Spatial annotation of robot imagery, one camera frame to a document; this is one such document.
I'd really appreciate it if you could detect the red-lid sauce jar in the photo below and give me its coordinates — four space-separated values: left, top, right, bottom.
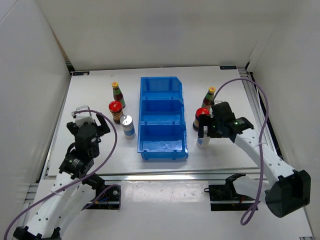
108 100 124 124
192 107 210 131

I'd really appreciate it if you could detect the silver-top shaker can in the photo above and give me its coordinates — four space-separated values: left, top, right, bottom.
196 126 211 149
120 115 136 140

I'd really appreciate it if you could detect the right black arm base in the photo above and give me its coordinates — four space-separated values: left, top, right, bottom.
203 173 255 212

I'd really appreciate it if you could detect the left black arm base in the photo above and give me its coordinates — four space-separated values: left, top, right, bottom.
83 184 122 210

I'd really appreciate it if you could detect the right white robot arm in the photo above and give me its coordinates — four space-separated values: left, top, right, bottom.
198 101 311 218

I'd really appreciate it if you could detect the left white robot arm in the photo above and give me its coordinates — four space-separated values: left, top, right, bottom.
13 108 115 240

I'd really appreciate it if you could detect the right yellow-cap sauce bottle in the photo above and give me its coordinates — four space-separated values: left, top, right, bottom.
201 86 216 110

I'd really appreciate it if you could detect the yellow-cap sauce bottle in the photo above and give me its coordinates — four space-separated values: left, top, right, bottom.
111 81 126 109
201 86 216 110

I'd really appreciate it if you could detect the left yellow-cap sauce bottle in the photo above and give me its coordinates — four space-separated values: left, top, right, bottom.
111 81 126 109

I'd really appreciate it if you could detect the blue three-compartment plastic bin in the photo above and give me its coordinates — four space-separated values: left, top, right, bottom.
137 76 189 162

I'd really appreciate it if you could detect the right black corner label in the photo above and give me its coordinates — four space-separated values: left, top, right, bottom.
219 65 238 70

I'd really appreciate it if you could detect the black corner label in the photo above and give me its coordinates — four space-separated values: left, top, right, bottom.
219 65 238 70
72 71 90 76

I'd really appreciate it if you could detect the left black corner label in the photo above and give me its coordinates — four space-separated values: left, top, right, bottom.
72 71 90 76

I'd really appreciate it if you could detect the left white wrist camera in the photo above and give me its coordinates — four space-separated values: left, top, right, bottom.
71 105 95 128

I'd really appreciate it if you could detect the left aluminium side rail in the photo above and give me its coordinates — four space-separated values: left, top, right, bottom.
34 79 71 184

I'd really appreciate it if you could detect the aluminium side rail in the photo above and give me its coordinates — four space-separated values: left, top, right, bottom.
243 81 283 159
34 79 71 184

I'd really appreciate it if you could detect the right aluminium side rail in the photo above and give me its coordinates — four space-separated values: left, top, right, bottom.
243 81 283 159

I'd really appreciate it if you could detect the aluminium front rail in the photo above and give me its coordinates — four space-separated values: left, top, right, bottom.
99 167 260 182

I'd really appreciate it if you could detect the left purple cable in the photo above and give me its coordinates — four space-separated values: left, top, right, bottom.
3 109 118 240

